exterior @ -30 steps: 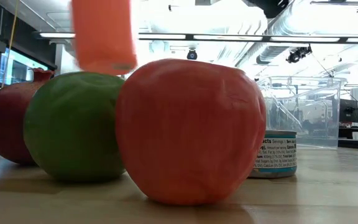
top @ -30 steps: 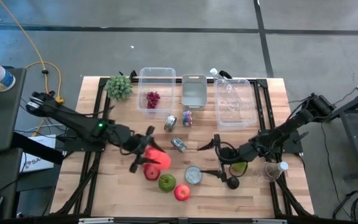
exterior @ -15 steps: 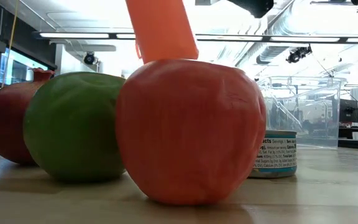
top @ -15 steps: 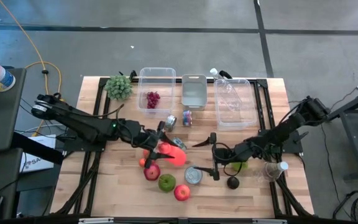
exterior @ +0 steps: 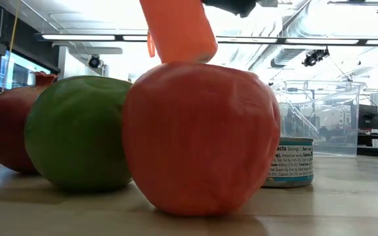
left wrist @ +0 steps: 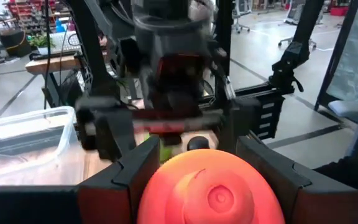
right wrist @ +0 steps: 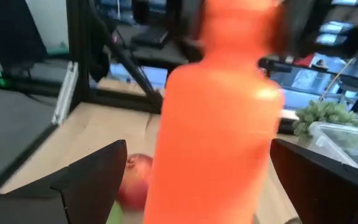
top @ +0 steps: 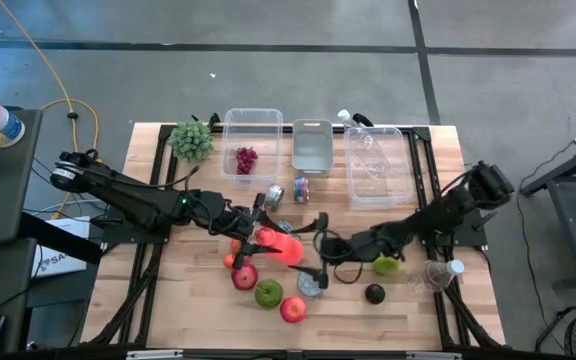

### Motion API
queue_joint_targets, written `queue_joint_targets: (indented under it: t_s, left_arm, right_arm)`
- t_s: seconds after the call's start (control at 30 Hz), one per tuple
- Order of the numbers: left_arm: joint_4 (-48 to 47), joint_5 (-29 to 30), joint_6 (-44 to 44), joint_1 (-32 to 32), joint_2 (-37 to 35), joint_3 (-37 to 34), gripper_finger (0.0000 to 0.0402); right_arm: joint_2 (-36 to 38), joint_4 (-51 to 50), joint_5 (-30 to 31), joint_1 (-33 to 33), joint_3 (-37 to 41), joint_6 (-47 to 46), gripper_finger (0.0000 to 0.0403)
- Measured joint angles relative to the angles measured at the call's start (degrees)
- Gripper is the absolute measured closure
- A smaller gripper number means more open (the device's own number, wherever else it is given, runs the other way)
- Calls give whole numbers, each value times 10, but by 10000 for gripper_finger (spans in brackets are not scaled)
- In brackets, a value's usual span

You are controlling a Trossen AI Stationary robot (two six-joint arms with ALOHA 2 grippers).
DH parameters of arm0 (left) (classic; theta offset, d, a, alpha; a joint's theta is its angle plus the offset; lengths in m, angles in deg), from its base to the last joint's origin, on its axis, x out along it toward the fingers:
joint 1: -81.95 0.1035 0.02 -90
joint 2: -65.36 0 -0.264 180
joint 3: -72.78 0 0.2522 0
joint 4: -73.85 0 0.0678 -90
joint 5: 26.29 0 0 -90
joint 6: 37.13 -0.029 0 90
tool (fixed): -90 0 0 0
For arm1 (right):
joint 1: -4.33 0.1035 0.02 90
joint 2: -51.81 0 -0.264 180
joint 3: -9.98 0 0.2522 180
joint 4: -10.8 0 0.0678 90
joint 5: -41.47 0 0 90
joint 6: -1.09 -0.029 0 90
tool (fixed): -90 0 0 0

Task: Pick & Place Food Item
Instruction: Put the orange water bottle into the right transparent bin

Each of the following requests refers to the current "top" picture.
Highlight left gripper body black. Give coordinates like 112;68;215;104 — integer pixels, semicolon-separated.
207;193;268;270

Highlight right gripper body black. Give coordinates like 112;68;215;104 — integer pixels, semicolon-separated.
317;212;369;290

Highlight teal labelled tin can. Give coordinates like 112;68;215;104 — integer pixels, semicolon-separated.
296;269;325;298

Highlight orange tomatoes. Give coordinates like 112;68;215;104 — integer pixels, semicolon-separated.
222;237;249;270

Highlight orange squeeze bottle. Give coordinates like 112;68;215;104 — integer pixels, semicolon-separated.
253;225;305;267

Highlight red pomegranate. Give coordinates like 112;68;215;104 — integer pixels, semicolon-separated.
230;263;260;292

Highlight blue pink labelled can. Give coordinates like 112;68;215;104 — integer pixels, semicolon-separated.
293;176;311;205

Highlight red grape bunch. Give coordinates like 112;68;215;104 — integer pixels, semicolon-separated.
235;145;259;176

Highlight clear bottle white cap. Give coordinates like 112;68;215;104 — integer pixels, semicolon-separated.
336;108;394;181

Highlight red apple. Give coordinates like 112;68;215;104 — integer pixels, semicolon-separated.
279;295;307;325

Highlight green apple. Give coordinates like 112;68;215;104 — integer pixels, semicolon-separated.
254;278;285;310

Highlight green pear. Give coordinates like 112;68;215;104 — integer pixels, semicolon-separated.
371;254;401;278

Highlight dark avocado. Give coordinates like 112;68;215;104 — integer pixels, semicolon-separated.
364;283;387;306

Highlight clear plastic bin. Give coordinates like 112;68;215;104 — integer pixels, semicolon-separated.
219;107;285;191
345;125;418;211

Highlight grey plastic bin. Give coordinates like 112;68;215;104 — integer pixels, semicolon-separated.
291;118;335;179

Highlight green artificial plant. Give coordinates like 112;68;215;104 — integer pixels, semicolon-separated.
167;119;215;164

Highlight clear plastic cup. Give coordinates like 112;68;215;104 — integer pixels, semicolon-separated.
410;258;466;294

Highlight white printed box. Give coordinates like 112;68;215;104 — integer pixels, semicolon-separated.
31;215;92;279

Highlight black aluminium table frame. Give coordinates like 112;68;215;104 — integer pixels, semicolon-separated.
87;113;507;351

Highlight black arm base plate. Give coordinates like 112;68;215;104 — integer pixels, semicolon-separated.
101;219;170;246
420;207;489;247

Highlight grey metal bracket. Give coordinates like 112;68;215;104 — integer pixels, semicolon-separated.
404;351;463;360
125;349;185;360

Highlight yellow extension cable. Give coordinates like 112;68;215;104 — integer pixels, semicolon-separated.
0;0;105;221

